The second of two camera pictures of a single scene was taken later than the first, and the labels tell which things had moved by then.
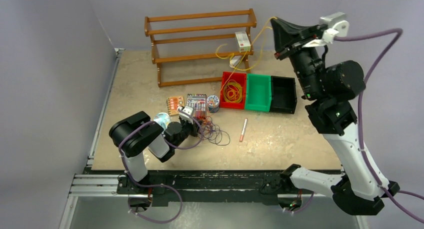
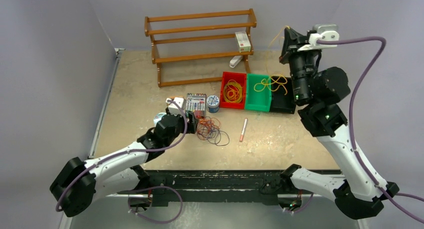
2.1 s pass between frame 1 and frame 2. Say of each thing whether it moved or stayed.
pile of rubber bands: stayed
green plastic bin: stayed
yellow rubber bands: moved
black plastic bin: stayed
